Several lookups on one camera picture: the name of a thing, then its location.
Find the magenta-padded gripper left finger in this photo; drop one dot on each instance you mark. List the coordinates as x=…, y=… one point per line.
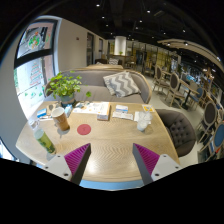
x=78, y=156

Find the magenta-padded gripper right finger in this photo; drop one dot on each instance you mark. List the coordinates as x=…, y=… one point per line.
x=146, y=156

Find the clear bottle with green label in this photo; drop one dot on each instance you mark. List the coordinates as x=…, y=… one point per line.
x=44, y=140

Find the flat round red coaster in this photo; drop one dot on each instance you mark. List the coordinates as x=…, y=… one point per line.
x=84, y=129

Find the dark tufted armchair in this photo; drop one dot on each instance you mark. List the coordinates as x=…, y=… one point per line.
x=178, y=131

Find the brown paper cup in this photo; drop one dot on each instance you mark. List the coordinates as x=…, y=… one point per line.
x=61, y=119

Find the white paper slip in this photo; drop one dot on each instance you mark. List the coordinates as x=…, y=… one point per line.
x=122, y=116

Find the yellow card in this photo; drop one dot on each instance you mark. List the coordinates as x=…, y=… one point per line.
x=148, y=108

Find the white printed paper sheets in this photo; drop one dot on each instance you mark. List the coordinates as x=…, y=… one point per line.
x=87, y=107

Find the blue and white small packet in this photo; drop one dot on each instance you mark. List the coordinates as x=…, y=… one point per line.
x=122, y=108

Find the blue flat packet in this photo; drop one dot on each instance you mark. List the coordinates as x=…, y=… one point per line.
x=41, y=113

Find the grey curved sofa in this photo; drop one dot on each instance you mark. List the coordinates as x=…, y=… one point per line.
x=95, y=92

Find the green potted plant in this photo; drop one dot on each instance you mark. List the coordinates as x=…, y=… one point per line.
x=65, y=85

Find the grey chevron cushion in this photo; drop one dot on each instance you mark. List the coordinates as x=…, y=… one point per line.
x=120, y=84

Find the group of dining chairs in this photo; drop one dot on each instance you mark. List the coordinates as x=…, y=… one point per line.
x=174, y=81

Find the window with holiday stickers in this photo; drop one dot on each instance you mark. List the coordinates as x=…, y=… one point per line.
x=35, y=76

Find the wooden background table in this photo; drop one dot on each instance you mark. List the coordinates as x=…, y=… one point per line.
x=103, y=66

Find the group of ceiling lights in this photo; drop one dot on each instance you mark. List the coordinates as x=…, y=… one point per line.
x=97, y=5

